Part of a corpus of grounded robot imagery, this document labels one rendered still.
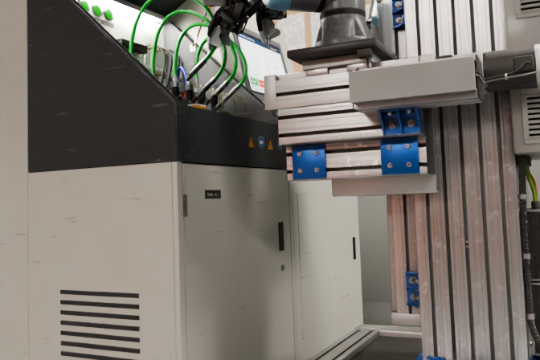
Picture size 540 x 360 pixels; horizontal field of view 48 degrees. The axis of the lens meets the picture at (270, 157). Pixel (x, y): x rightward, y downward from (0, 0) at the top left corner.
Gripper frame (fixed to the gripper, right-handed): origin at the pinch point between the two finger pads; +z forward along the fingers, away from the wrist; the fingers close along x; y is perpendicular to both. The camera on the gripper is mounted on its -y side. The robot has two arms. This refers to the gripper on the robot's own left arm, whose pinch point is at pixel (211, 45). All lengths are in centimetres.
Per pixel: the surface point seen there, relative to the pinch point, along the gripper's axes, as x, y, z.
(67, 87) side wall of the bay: -43.6, -10.7, 19.5
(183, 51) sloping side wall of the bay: 23.9, -31.5, 24.6
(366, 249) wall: 185, 36, 146
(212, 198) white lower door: -27, 43, 23
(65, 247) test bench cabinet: -55, 21, 54
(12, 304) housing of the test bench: -64, 16, 82
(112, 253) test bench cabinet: -51, 35, 44
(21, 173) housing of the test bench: -54, -9, 50
